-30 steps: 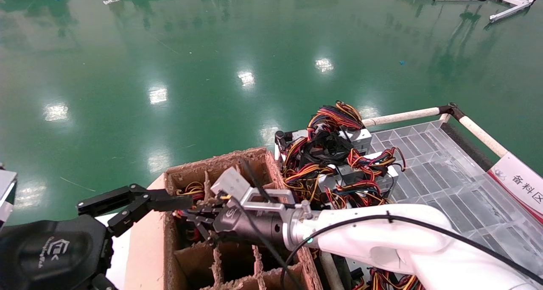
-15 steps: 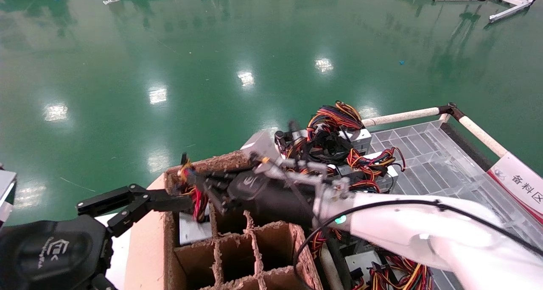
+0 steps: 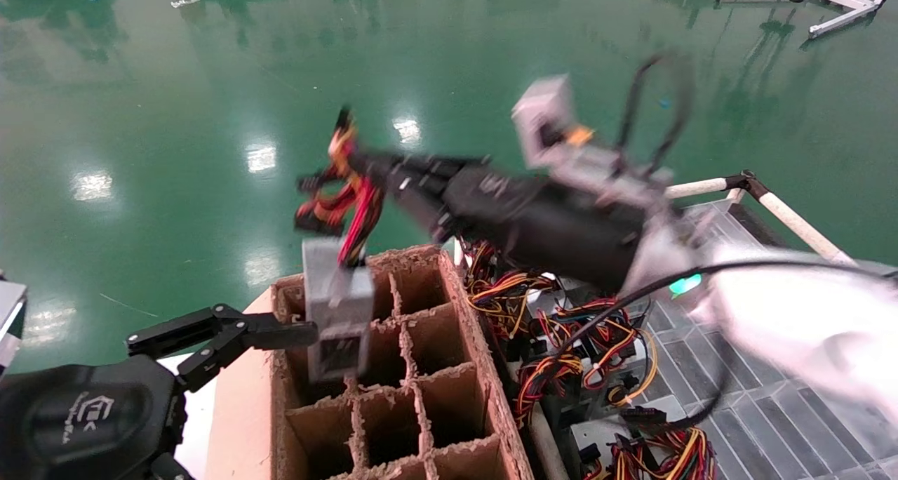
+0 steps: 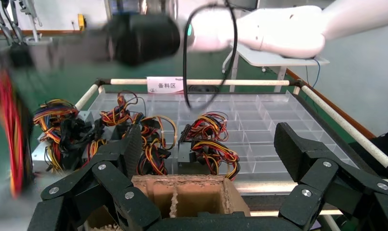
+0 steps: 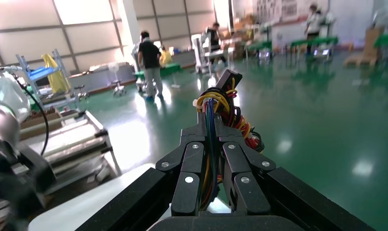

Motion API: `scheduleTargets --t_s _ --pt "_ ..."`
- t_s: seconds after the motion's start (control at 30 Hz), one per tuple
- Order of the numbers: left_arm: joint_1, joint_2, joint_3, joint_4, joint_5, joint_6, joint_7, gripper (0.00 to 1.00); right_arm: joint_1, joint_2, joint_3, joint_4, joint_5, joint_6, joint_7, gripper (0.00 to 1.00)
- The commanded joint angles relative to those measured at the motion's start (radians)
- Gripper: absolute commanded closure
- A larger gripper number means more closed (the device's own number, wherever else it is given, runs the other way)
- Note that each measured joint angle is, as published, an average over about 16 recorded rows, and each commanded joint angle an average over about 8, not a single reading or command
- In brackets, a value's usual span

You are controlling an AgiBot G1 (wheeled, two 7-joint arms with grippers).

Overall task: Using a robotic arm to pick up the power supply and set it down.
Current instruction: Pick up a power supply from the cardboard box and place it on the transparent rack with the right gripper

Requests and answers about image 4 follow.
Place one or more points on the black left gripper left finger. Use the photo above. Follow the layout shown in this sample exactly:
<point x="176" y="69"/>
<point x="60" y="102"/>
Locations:
<point x="130" y="150"/>

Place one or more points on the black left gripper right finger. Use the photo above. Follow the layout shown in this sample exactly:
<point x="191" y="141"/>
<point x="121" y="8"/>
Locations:
<point x="289" y="150"/>

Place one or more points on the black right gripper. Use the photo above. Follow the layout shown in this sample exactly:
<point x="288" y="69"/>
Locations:
<point x="142" y="39"/>

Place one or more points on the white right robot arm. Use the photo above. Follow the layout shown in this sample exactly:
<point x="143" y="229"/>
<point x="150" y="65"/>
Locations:
<point x="276" y="28"/>

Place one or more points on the clear compartment tray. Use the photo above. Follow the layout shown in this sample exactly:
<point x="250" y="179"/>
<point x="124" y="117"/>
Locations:
<point x="276" y="127"/>

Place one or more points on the white sign with Chinese text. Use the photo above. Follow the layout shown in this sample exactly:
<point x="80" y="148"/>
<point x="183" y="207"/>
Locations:
<point x="165" y="85"/>

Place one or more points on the cardboard box with dividers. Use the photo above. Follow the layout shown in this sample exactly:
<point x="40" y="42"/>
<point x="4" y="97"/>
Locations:
<point x="197" y="197"/>

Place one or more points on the white folding table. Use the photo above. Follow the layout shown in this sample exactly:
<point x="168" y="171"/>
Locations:
<point x="270" y="59"/>

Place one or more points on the person in dark clothes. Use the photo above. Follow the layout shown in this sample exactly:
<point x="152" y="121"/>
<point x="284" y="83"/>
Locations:
<point x="385" y="143"/>

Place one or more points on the grey metal stand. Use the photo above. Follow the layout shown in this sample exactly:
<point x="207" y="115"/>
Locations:
<point x="37" y="39"/>

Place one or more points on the yellow wall box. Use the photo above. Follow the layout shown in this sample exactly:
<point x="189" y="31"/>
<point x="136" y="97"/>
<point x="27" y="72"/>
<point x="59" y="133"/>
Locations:
<point x="81" y="22"/>

